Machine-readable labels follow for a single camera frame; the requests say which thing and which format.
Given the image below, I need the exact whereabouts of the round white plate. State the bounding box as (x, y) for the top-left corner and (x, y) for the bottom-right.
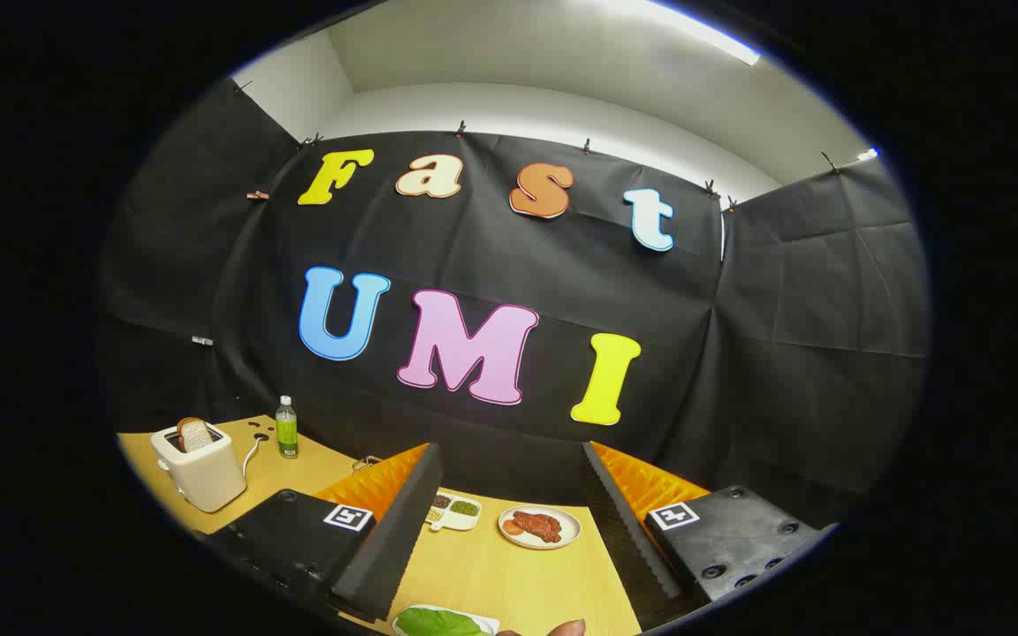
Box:
(498, 504), (582, 550)

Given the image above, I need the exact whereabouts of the white bread slice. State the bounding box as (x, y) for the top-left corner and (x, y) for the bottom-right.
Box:
(177, 417), (215, 454)

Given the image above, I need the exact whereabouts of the white divided dish with beans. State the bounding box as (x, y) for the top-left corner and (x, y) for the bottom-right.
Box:
(425, 492), (482, 533)

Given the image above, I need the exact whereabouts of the green lettuce leaf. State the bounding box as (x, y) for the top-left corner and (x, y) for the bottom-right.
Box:
(399, 608), (485, 636)

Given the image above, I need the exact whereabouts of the white toaster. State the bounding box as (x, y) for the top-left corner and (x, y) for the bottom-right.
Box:
(151, 422), (247, 513)

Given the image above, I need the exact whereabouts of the pale green round plate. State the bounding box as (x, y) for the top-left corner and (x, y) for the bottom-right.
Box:
(391, 604), (501, 636)

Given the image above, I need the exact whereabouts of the green label drink bottle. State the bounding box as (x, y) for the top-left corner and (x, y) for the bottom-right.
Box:
(275, 395), (300, 459)

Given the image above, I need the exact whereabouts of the white toaster cable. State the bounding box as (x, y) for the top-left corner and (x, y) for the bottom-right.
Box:
(242, 433), (271, 478)

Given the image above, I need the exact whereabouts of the red meat slice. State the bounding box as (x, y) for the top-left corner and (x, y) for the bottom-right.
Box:
(512, 511), (563, 543)

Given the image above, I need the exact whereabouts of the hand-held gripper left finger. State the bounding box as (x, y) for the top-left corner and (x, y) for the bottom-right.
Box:
(200, 442), (444, 624)

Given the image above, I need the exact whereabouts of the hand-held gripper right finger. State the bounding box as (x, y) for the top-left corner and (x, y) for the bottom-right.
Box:
(581, 440), (839, 630)

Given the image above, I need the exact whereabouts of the black backdrop cloth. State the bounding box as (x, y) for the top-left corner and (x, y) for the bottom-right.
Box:
(98, 79), (930, 531)

